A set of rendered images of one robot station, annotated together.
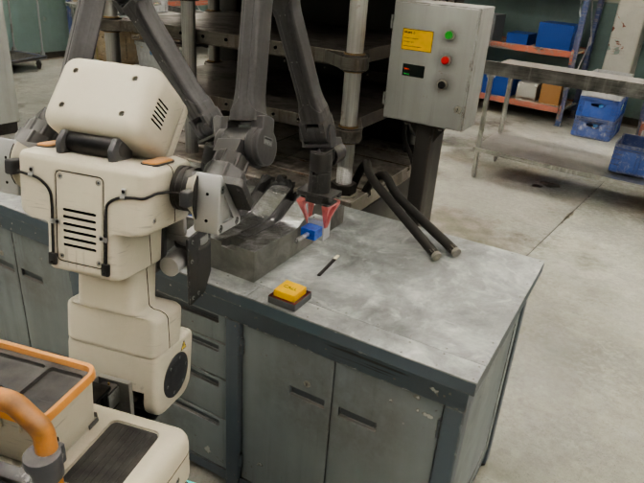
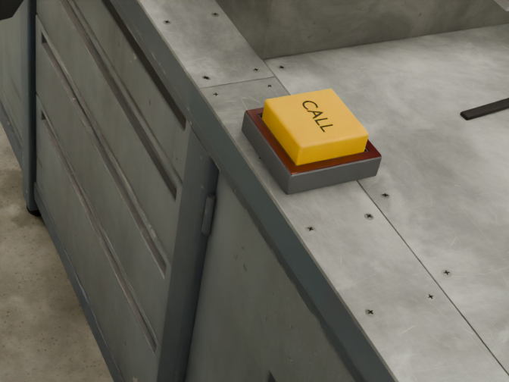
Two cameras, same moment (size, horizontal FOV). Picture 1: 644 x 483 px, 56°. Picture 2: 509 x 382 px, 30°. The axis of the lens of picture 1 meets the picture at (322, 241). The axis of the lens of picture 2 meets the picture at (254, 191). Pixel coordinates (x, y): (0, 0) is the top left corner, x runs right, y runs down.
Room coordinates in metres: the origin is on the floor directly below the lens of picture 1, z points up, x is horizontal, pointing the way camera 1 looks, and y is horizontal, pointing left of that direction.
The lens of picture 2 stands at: (0.78, -0.18, 1.26)
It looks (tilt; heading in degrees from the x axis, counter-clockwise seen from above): 41 degrees down; 29
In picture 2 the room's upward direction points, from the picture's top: 11 degrees clockwise
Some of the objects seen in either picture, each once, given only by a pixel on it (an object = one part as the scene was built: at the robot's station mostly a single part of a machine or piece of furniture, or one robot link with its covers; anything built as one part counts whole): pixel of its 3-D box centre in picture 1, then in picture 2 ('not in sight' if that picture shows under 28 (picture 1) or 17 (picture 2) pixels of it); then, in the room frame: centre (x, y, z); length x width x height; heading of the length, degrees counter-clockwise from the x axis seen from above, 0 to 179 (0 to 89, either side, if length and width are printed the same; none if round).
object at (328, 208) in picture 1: (322, 210); not in sight; (1.46, 0.00, 0.99); 0.07 x 0.07 x 0.09; 62
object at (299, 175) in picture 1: (268, 147); not in sight; (2.73, 0.28, 0.76); 1.30 x 0.84 x 0.07; 62
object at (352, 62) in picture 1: (275, 50); not in sight; (2.72, 0.26, 1.20); 1.29 x 0.83 x 0.19; 62
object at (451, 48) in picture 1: (415, 205); not in sight; (2.19, -0.35, 0.74); 0.31 x 0.22 x 1.47; 62
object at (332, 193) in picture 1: (319, 183); not in sight; (1.47, 0.02, 1.06); 0.10 x 0.07 x 0.07; 62
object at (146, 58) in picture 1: (165, 57); not in sight; (6.96, 1.90, 0.42); 0.60 x 0.42 x 0.33; 49
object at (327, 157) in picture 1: (322, 159); not in sight; (1.47, 0.01, 1.12); 0.07 x 0.06 x 0.07; 157
